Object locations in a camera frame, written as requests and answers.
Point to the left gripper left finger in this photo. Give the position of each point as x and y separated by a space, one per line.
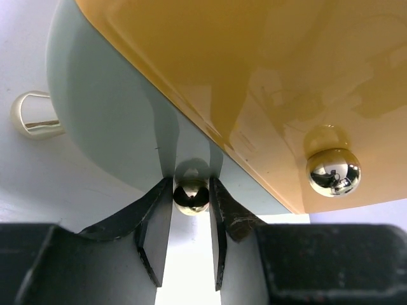
119 260

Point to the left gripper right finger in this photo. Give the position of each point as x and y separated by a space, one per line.
260 263

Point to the grey-green organizer bottom drawer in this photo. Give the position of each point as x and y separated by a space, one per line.
122 123

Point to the cream round drawer organizer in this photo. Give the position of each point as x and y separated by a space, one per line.
33 116

